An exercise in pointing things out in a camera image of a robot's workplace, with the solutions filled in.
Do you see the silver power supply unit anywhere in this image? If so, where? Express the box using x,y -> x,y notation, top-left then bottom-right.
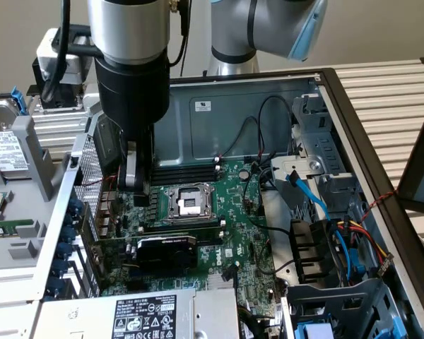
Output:
31,287 -> 241,339

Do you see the yellow red power wire bundle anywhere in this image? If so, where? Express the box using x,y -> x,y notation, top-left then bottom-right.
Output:
334,218 -> 395,280

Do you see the dark framed monitor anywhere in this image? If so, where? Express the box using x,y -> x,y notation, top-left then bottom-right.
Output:
396,100 -> 424,217

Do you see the silver CPU socket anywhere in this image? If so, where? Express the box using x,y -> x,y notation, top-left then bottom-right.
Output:
162,182 -> 216,224

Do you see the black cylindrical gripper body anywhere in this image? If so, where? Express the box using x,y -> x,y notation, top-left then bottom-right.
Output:
93,52 -> 172,143

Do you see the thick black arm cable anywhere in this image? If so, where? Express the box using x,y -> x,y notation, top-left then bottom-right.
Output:
40,0 -> 72,104

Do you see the silver hard disk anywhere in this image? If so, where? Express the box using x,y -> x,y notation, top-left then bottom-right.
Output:
0,97 -> 33,177

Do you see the long black wire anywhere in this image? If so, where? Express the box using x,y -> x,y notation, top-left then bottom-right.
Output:
242,165 -> 294,236

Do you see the blue disk rail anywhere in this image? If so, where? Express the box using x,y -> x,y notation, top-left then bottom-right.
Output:
10,87 -> 30,117

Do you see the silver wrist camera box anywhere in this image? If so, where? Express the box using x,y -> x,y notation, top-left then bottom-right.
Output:
35,27 -> 100,85

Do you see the blue SATA wire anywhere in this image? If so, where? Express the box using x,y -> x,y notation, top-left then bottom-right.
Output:
285,170 -> 354,280

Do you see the grey parts rack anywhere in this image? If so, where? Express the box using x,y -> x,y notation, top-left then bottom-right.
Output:
0,112 -> 75,283

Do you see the black cable gold connector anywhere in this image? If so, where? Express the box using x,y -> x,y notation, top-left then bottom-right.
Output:
168,0 -> 192,68

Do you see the grey disk bay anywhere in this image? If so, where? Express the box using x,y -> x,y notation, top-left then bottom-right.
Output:
281,277 -> 424,339

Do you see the black plastic wire holder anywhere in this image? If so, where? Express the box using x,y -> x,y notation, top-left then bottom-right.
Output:
288,218 -> 336,285

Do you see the green graphics card black cooler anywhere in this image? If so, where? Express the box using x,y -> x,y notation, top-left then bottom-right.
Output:
80,203 -> 199,283

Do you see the black RAM slot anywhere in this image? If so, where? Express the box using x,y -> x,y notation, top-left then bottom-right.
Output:
138,220 -> 227,234
151,160 -> 220,174
151,165 -> 220,178
197,235 -> 227,249
151,169 -> 220,182
151,174 -> 220,187

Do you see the thin black looped wire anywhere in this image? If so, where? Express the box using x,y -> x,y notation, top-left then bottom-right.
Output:
257,94 -> 295,160

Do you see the black CPU cooler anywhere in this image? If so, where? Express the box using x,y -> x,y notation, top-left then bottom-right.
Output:
31,56 -> 85,111

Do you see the black angled wire connector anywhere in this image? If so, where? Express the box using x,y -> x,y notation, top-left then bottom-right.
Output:
221,261 -> 240,283

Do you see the green motherboard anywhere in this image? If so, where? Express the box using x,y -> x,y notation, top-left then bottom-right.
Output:
95,159 -> 283,321

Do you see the red black twisted wire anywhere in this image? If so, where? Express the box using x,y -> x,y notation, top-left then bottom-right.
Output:
359,189 -> 401,224

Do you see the grey open PC case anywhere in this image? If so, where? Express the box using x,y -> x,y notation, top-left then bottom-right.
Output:
30,67 -> 424,339

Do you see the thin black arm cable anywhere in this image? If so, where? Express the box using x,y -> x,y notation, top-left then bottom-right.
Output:
247,0 -> 259,50

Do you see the thin red wire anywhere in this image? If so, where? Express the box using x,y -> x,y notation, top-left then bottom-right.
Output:
81,174 -> 119,188

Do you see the silver disk bay bracket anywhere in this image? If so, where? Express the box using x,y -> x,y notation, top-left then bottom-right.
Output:
270,155 -> 347,184

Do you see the silver chipset heatsink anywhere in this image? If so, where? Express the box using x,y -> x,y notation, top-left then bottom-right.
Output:
206,273 -> 236,291

